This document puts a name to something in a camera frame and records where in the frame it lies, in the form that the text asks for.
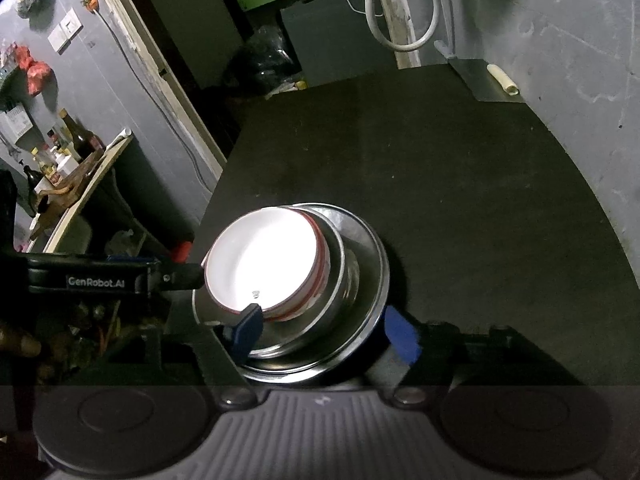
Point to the red plastic bags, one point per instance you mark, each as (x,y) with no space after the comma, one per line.
(35,70)

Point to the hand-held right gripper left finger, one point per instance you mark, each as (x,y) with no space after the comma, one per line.
(247,332)

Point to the beige side counter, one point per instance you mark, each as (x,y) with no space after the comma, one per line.
(90,180)

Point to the wooden cutting board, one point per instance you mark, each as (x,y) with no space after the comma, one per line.
(75,180)

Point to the cream paper roll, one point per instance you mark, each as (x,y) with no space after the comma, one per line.
(502,79)

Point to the orange wall plug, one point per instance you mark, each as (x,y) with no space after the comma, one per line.
(90,1)

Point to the dark glass bottle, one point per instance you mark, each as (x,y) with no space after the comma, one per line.
(80,137)

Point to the white wall switch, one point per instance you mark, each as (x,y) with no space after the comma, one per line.
(66,31)

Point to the small red container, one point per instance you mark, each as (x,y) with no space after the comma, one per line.
(182,252)

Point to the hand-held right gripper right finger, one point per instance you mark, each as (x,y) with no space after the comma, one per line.
(402,337)

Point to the black plastic bag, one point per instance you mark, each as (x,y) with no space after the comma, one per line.
(260,60)

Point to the steel cleaver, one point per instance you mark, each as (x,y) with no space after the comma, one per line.
(480,80)

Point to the stainless steel bowl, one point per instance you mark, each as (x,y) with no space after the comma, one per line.
(346,280)

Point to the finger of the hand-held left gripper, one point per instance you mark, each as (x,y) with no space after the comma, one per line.
(182,276)

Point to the large stainless steel plate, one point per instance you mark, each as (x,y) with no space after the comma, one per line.
(378,280)

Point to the person's left hand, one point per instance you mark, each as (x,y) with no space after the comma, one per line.
(20,342)

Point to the dark grey cabinet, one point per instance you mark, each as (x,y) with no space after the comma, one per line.
(340,35)

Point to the cream door frame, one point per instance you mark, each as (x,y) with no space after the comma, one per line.
(165,75)

